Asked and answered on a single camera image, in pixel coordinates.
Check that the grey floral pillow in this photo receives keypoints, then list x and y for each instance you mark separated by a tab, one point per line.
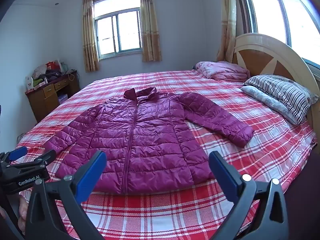
260	96

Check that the narrow beige curtain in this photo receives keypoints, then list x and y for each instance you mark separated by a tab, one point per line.
88	42

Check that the yellow floral curtain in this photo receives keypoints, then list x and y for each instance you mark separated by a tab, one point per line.
228	30

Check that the pale plastic bag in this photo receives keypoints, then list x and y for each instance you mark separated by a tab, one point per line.
40	71

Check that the large window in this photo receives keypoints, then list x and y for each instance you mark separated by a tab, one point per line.
270	12

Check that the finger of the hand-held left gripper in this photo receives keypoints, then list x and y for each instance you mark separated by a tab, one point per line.
17	152
37	162

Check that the wooden bed headboard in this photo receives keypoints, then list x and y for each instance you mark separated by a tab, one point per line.
265	57

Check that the pink folded quilt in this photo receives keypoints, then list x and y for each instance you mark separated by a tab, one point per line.
220	70

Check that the striped pillow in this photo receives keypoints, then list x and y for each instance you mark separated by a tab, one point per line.
282	92

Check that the brown wooden desk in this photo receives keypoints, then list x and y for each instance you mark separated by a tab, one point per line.
37	102

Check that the dark clothes pile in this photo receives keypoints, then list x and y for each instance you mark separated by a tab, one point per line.
53	75

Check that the red gift bag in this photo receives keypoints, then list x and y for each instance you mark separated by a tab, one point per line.
51	65

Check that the white printed bag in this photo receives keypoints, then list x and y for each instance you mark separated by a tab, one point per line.
29	83

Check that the person's left hand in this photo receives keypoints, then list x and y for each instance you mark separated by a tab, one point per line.
23	212

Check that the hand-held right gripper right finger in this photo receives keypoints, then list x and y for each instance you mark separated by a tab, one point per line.
225	177

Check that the red plaid bed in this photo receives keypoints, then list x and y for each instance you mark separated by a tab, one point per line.
175	212

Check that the small sliding window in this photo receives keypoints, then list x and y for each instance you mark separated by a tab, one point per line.
117	30

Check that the purple puffer jacket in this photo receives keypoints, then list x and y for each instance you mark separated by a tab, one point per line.
150	142

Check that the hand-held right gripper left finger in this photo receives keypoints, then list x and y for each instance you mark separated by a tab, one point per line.
92	173

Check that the wide beige curtain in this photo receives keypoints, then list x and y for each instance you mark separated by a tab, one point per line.
150	30

